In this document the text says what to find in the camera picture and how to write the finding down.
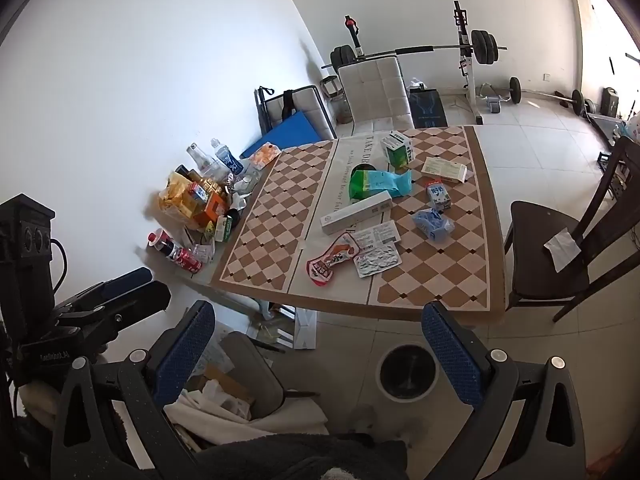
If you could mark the checkered tablecloth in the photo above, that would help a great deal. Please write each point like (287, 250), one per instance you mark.
(280, 210)

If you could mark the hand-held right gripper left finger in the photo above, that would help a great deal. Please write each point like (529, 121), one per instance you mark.
(182, 355)

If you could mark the brown cardboard pieces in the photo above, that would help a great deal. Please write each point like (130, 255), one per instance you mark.
(227, 385)

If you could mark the blue red drink carton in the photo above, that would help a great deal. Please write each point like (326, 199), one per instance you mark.
(199, 192)

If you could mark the silver blister pack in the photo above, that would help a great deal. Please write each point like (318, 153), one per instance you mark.
(377, 261)

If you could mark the white weight rack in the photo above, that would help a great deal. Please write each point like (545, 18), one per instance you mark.
(466, 60)

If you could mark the yellow snack bag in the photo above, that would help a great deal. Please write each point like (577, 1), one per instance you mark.
(175, 197)

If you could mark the dark wooden chair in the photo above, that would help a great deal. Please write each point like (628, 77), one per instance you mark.
(555, 255)

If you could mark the black red rack upright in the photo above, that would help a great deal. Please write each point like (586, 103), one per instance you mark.
(354, 35)

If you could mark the red white snack wrapper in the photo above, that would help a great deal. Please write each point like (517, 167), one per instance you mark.
(330, 262)

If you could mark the cola bottle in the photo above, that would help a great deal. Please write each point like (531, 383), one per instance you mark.
(162, 245)

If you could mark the green snack bag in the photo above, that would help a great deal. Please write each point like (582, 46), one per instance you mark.
(359, 185)

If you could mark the small blue white carton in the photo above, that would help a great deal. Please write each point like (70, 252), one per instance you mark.
(439, 196)

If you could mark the red soda can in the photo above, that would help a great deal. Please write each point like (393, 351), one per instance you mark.
(187, 260)

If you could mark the light blue snack packet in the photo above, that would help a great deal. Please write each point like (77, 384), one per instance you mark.
(392, 183)

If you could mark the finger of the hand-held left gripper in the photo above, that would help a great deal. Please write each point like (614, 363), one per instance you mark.
(145, 297)
(127, 278)

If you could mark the clear plastic wrapper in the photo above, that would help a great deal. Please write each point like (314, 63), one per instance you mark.
(205, 250)

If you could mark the white leather chair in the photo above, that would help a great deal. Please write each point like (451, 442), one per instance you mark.
(375, 90)

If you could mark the blue label water bottle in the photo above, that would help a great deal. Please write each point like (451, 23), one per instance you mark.
(226, 157)

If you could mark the white green medicine box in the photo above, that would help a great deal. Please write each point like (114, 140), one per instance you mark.
(397, 150)

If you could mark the clear glass bottle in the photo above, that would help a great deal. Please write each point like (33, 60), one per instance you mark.
(195, 156)

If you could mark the white paper sheet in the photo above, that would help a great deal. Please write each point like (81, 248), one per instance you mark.
(562, 249)

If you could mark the orange box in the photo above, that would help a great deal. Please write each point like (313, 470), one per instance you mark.
(212, 208)

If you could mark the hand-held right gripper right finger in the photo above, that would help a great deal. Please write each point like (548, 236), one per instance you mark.
(450, 355)

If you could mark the orange snack packet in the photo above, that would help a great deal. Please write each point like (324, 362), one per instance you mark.
(263, 155)

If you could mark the blue foam mat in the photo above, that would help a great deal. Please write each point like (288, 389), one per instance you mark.
(287, 135)

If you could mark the crumpled blue plastic bag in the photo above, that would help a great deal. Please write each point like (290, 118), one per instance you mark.
(432, 224)

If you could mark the long white box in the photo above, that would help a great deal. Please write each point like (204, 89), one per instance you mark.
(355, 212)

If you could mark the cream flat box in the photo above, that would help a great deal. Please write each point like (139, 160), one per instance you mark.
(444, 169)

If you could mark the barbell with black plates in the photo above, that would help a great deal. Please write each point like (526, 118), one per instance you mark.
(415, 50)

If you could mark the floor barbell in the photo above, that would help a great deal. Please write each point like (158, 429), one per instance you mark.
(550, 95)

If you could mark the white printed leaflet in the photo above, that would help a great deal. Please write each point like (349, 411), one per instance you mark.
(381, 234)

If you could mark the green yellow small box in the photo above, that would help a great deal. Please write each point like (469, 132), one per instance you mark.
(222, 230)

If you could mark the round white trash can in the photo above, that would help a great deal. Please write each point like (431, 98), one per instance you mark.
(405, 375)

